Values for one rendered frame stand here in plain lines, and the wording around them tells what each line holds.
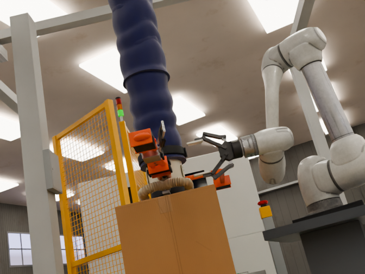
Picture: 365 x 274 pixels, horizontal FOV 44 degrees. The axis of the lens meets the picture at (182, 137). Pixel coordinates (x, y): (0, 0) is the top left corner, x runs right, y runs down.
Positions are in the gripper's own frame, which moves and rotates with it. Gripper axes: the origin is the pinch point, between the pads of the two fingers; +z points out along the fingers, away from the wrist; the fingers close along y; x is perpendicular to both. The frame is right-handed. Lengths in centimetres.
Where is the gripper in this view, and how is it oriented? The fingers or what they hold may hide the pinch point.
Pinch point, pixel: (193, 159)
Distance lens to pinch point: 182.6
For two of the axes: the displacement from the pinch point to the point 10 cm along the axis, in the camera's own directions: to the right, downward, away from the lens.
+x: 1.0, 3.2, 9.4
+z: -9.7, 2.3, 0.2
